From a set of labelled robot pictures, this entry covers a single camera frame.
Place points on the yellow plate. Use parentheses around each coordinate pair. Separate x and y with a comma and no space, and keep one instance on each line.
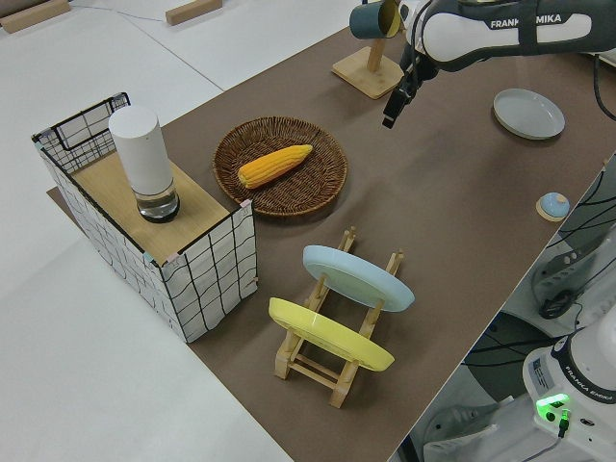
(332,337)

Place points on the wooden dish rack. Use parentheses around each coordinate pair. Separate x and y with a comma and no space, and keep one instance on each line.
(285,361)

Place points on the brown wicker basket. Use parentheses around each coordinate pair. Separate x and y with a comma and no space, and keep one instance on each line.
(289,202)

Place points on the teal mug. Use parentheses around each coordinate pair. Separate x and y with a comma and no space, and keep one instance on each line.
(366,21)

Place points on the light blue plate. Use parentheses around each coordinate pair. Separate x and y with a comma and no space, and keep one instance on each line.
(356,279)

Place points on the wooden block bar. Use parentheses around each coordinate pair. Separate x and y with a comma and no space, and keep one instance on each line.
(33,14)
(192,10)

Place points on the gray plate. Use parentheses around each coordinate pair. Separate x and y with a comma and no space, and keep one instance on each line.
(529,115)

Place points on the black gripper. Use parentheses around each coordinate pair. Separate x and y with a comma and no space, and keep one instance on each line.
(406,86)

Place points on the yellow corn cob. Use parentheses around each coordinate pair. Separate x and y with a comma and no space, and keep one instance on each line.
(274,166)

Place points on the white cylinder with clear base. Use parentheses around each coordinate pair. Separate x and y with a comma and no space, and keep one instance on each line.
(142,154)

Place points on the brown table mat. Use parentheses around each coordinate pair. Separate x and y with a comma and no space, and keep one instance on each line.
(457,192)

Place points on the wooden mug tree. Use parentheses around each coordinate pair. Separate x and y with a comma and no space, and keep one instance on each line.
(366,77)

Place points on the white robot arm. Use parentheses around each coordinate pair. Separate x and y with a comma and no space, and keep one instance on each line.
(481,29)

